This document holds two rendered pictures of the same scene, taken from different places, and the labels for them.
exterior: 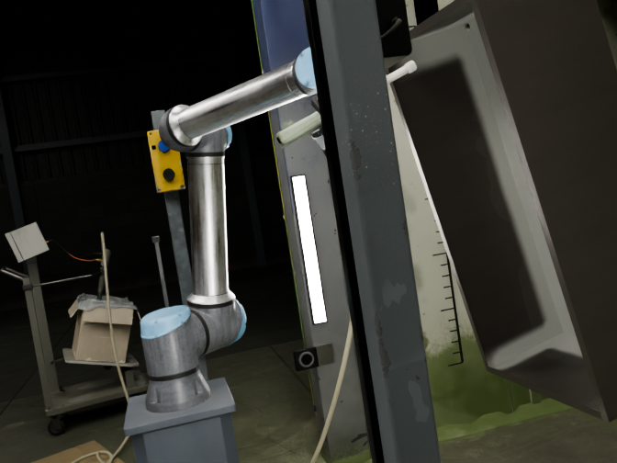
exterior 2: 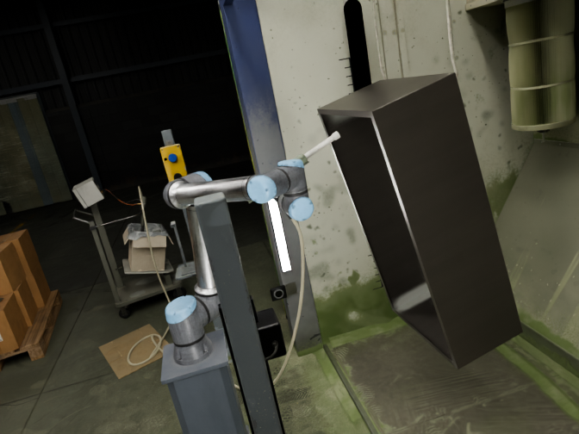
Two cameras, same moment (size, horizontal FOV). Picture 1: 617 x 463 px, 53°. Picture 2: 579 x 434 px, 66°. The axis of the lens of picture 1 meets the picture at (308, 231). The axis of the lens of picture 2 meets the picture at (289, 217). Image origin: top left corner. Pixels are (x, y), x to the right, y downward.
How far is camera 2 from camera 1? 0.65 m
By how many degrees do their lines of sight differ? 14
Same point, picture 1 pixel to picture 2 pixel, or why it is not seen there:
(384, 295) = not seen: outside the picture
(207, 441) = (213, 381)
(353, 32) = (247, 364)
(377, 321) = not seen: outside the picture
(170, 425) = (189, 376)
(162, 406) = (183, 362)
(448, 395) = (372, 306)
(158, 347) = (177, 328)
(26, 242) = (87, 194)
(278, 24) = (247, 66)
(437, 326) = (365, 265)
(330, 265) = (292, 232)
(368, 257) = not seen: outside the picture
